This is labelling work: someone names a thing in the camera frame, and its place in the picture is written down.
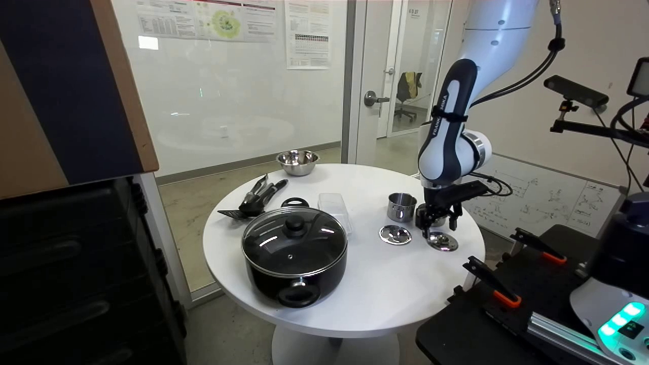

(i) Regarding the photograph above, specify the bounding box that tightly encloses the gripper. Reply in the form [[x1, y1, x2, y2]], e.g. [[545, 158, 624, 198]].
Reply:
[[416, 187, 463, 239]]

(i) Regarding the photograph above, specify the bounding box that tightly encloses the small steel lid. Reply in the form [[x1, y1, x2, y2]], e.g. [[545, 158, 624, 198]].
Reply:
[[426, 231, 459, 252], [379, 224, 413, 246]]

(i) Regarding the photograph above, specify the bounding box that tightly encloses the small steel pot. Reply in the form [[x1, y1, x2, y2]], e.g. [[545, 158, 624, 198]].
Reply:
[[387, 192, 418, 223]]

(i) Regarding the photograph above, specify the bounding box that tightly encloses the large black pot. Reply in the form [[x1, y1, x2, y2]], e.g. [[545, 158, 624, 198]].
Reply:
[[241, 197, 349, 309]]

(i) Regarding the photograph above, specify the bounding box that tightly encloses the glass pot lid black knob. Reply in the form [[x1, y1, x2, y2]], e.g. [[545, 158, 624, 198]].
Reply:
[[242, 205, 348, 277]]

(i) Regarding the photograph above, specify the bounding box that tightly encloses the black clamp orange tip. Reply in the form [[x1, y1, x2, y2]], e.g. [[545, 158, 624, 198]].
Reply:
[[509, 228, 568, 266], [462, 255, 522, 309]]

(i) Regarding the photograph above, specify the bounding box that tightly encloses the clear plastic container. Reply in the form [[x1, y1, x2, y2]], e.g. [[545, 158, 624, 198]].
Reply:
[[317, 193, 353, 235]]

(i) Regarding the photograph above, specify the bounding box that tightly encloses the whiteboard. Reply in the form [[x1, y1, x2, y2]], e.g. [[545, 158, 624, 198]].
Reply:
[[462, 154, 622, 239]]

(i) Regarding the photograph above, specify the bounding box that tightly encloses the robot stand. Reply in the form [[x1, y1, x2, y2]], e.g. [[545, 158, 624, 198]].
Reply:
[[416, 224, 649, 365]]

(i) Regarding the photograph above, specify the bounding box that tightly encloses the office chair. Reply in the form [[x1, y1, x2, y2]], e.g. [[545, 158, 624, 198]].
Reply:
[[393, 71, 423, 123]]

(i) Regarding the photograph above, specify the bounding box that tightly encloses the glass door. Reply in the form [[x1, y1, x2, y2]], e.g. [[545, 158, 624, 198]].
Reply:
[[354, 0, 453, 175]]

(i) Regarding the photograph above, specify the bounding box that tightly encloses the steel bowl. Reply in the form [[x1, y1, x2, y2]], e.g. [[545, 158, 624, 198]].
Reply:
[[276, 150, 320, 177]]

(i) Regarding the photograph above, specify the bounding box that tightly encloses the black kitchen spoon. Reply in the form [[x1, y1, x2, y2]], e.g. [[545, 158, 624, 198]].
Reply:
[[239, 178, 289, 214]]

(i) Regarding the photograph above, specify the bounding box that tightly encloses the black slotted spatula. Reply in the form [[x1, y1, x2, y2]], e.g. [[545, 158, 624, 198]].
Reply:
[[218, 174, 269, 220]]

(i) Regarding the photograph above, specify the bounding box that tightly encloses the small poster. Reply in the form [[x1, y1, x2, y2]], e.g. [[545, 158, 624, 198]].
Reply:
[[284, 0, 334, 70]]

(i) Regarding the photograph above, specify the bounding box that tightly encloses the monitor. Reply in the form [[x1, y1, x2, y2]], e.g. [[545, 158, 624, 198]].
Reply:
[[627, 56, 649, 99]]

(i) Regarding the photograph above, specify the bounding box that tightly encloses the large poster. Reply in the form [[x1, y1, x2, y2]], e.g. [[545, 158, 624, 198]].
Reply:
[[136, 0, 278, 43]]

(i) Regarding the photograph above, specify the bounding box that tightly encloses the black cabinet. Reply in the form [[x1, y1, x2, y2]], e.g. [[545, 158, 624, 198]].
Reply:
[[0, 174, 189, 365]]

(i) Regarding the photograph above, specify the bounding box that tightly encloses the brown and blue board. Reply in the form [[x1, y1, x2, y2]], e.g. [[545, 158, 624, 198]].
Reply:
[[0, 0, 160, 200]]

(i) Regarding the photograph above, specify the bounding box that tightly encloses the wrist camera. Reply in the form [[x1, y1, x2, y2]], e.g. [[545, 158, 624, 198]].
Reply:
[[445, 180, 491, 204]]

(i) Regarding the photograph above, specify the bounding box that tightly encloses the door handle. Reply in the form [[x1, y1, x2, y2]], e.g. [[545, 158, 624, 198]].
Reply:
[[363, 90, 391, 118]]

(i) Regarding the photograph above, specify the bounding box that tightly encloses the camera on mount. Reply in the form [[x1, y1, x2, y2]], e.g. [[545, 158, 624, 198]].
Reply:
[[543, 75, 649, 150]]

